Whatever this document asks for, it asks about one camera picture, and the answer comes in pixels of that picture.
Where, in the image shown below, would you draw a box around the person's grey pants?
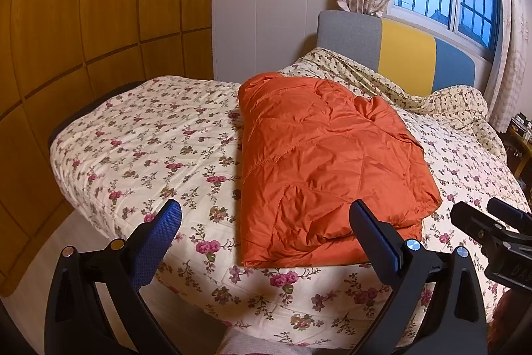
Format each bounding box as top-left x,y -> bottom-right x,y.
215,331 -> 317,355

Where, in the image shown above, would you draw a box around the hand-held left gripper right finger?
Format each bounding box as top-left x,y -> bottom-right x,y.
348,200 -> 488,355

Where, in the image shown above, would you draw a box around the grey yellow blue headboard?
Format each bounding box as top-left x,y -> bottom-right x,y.
316,10 -> 477,94

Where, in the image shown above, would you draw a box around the long patterned curtain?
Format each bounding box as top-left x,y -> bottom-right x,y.
481,0 -> 532,134

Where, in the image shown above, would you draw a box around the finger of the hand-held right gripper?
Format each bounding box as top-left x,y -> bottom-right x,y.
451,201 -> 506,253
487,196 -> 532,233

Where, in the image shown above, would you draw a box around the rose-print quilted bedspread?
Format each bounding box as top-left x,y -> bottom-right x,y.
49,60 -> 532,348

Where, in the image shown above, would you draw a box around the wooden wardrobe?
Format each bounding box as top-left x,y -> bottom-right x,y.
0,0 -> 217,297

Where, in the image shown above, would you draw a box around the small-floral cream duvet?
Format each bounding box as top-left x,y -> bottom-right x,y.
278,47 -> 508,161

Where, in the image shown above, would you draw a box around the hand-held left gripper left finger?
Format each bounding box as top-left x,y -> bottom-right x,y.
44,199 -> 184,355

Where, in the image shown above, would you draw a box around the dark wooden desk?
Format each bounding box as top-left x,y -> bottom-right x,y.
504,113 -> 532,178

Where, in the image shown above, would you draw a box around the orange quilted jacket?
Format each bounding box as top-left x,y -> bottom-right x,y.
237,72 -> 442,268

